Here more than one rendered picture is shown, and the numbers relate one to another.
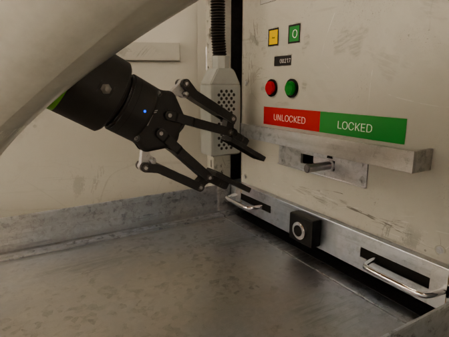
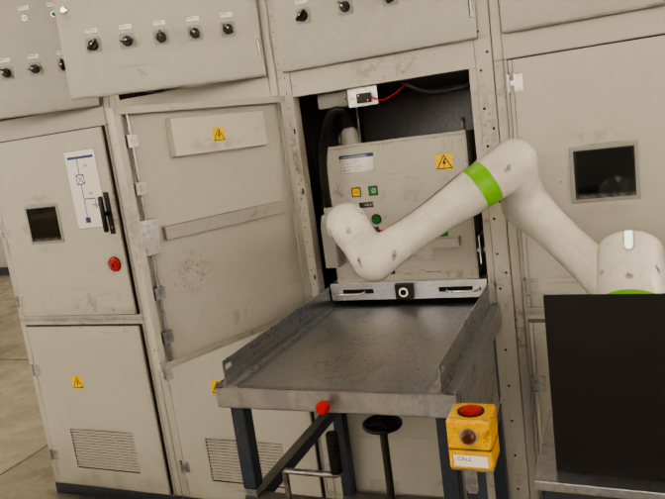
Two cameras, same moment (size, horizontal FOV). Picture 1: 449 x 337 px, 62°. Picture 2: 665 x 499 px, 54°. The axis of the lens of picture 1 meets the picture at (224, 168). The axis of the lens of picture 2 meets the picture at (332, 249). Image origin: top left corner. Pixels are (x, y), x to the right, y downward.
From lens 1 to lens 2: 1.61 m
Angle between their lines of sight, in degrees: 35
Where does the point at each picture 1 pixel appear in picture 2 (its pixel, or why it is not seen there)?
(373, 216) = (439, 270)
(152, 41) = (265, 202)
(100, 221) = (293, 325)
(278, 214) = (380, 291)
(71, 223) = (285, 329)
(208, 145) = (335, 261)
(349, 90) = not seen: hidden behind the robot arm
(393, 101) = not seen: hidden behind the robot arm
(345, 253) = (430, 293)
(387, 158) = (447, 243)
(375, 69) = not seen: hidden behind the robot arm
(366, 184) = (433, 257)
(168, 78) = (276, 225)
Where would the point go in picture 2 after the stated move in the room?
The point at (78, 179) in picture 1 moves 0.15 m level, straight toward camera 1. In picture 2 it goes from (236, 312) to (274, 314)
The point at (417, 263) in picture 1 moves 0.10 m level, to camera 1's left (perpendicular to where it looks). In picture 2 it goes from (465, 282) to (444, 289)
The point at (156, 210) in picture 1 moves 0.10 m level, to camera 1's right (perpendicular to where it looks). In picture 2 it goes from (309, 312) to (332, 304)
